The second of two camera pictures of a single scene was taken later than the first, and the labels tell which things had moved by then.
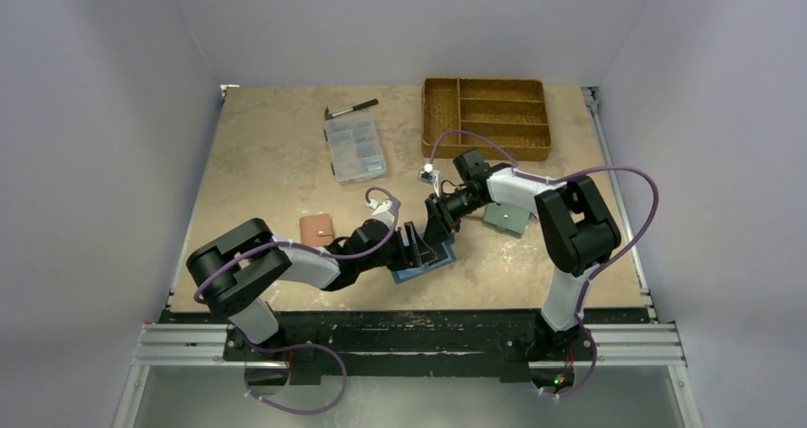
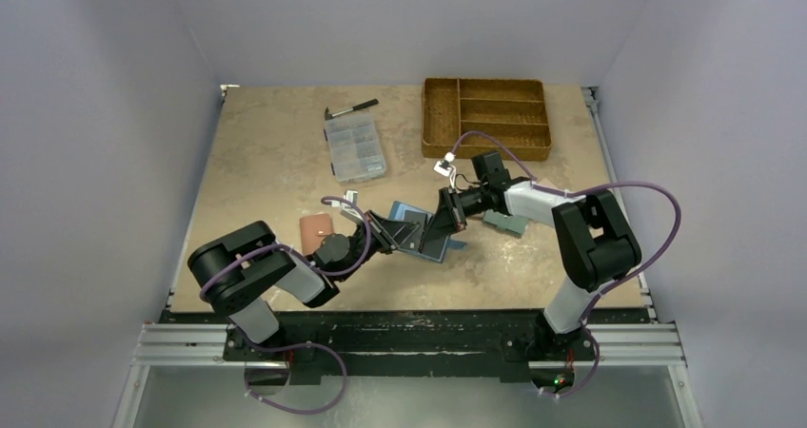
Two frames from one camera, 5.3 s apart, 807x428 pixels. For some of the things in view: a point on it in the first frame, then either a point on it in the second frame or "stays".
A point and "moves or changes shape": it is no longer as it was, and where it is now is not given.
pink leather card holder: x=316 y=229 stays
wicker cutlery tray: x=511 y=112 stays
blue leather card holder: x=449 y=249 moves or changes shape
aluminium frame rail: x=208 y=344 stays
